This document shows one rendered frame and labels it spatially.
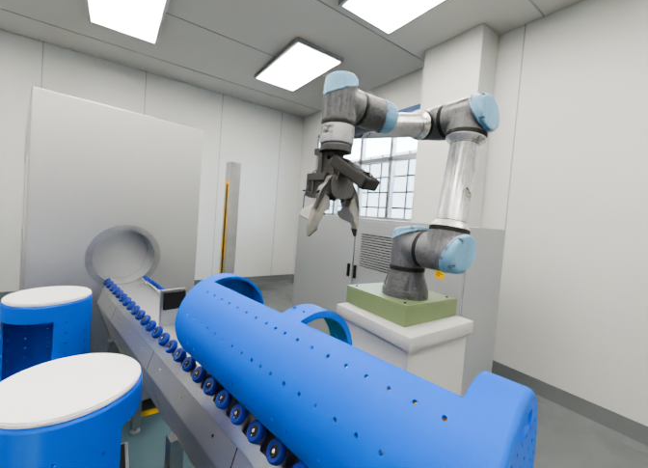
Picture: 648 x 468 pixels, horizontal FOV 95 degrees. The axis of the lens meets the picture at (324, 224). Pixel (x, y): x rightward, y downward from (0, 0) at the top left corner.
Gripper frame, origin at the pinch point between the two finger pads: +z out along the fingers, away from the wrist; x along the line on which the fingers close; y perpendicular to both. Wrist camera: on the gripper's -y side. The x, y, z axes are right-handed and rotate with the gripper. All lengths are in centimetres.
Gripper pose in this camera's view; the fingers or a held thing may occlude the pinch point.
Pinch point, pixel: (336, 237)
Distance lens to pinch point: 65.4
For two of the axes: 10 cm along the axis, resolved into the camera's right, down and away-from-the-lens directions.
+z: -0.8, 10.0, 0.4
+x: -7.1, -0.3, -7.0
